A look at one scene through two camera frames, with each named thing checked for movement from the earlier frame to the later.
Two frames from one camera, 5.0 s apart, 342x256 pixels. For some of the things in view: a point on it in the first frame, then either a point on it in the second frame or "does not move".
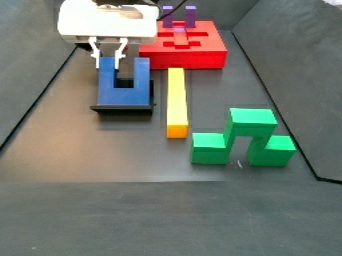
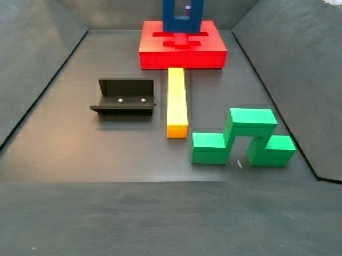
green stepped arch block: (270, 150) does not move
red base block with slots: (194, 48) does not move
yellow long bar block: (177, 104) does not move
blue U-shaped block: (136, 95) to (179, 24)
